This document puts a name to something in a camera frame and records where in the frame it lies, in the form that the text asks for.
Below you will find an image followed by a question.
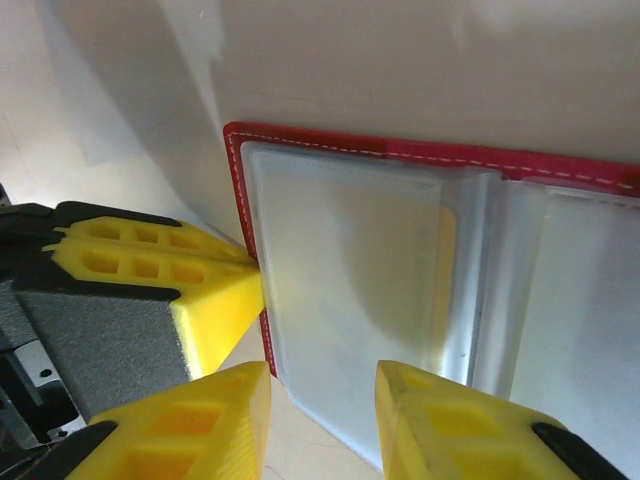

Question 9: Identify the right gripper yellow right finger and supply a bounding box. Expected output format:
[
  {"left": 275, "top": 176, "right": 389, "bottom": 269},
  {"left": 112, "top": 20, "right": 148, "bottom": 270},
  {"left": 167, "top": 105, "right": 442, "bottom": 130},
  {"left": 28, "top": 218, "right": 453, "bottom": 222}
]
[{"left": 374, "top": 358, "right": 630, "bottom": 480}]

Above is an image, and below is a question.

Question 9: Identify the red-framed clear bag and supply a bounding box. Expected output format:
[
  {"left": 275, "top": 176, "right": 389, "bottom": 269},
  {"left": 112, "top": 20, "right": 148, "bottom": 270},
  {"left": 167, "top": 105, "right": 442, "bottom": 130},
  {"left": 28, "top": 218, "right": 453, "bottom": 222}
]
[{"left": 222, "top": 120, "right": 640, "bottom": 474}]

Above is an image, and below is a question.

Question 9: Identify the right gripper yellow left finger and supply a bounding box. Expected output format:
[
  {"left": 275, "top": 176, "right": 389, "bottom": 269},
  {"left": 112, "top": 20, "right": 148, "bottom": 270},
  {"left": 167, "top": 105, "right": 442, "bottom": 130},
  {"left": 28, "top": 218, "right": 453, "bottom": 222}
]
[{"left": 42, "top": 359, "right": 273, "bottom": 480}]

